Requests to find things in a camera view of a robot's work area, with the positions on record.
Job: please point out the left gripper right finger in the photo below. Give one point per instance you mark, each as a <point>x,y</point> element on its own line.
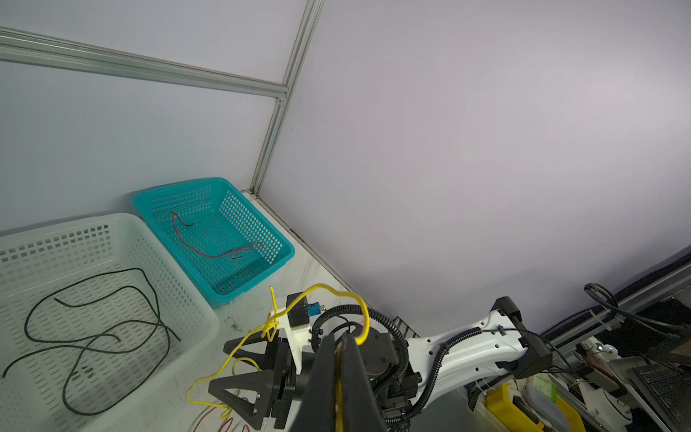
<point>359,409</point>

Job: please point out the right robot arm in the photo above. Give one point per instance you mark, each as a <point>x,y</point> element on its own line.
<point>408,373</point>

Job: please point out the teal plastic basket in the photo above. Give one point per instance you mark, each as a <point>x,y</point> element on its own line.
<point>222,241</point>

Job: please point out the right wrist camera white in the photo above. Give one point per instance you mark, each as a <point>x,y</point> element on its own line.
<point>296,325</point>

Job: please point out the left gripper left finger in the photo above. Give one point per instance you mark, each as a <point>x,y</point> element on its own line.
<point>318,407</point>

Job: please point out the middle white plastic basket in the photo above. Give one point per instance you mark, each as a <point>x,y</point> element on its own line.
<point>95,316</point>

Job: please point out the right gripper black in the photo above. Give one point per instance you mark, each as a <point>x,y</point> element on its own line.
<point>268,393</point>

